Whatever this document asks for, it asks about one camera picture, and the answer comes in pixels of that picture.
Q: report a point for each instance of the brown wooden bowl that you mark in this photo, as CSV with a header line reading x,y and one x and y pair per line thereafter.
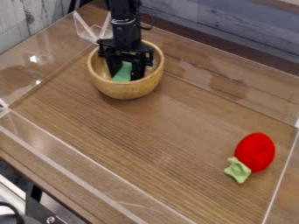
x,y
125,90

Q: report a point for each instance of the green rectangular block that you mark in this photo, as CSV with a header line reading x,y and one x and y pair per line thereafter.
x,y
123,74

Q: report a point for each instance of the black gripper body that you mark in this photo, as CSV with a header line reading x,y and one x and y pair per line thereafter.
x,y
137,51

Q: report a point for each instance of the light green plastic toy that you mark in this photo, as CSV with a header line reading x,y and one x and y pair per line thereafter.
x,y
238,170

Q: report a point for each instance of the clear acrylic corner bracket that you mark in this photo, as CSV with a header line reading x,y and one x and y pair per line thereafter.
x,y
95,32

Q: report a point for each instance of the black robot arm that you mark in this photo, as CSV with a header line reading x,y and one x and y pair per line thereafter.
x,y
125,22

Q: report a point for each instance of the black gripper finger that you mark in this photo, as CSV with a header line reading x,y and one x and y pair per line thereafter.
x,y
113,64
137,71

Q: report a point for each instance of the red plush ball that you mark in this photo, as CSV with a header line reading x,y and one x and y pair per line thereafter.
x,y
255,151

